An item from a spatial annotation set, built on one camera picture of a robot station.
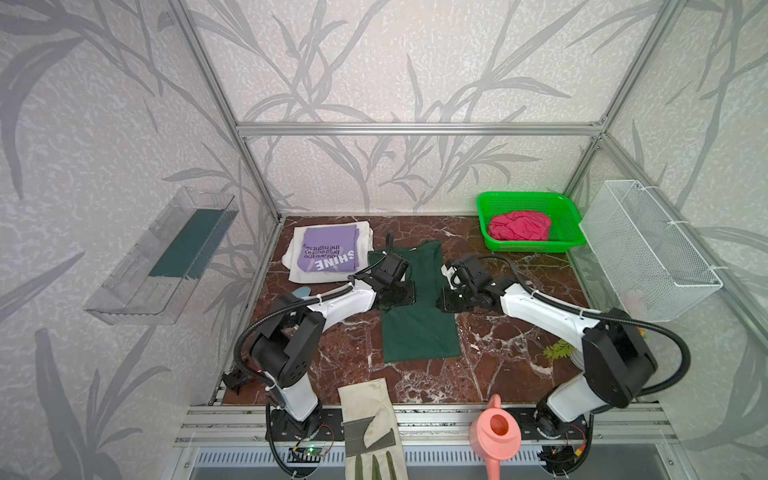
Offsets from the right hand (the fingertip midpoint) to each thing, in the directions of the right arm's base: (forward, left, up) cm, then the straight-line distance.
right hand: (435, 295), depth 87 cm
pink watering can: (-35, -10, +3) cm, 37 cm away
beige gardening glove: (-37, +17, -8) cm, 41 cm away
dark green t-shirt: (-7, +5, -8) cm, 12 cm away
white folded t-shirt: (+19, +50, -7) cm, 54 cm away
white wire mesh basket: (-8, -44, +24) cm, 51 cm away
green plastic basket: (+31, -52, -8) cm, 61 cm away
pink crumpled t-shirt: (+32, -34, -5) cm, 47 cm away
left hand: (+3, +4, -1) cm, 6 cm away
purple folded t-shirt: (+21, +36, -5) cm, 42 cm away
